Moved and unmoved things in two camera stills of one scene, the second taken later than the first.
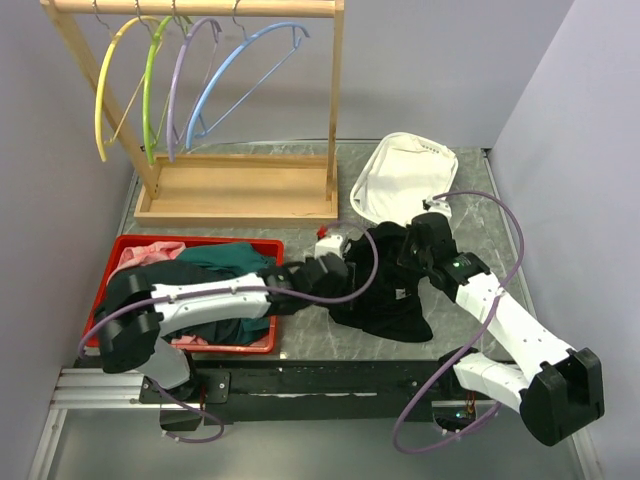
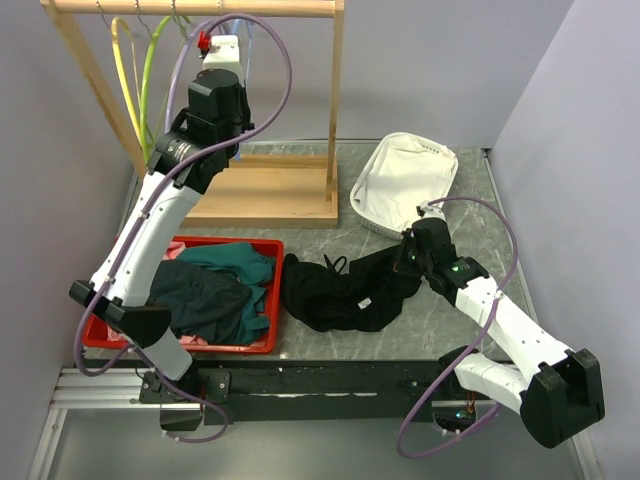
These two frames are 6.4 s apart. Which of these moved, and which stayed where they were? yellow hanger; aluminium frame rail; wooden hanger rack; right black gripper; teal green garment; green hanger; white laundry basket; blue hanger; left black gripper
Moved: yellow hanger; blue hanger; left black gripper
Stayed: white laundry basket; green hanger; teal green garment; aluminium frame rail; right black gripper; wooden hanger rack
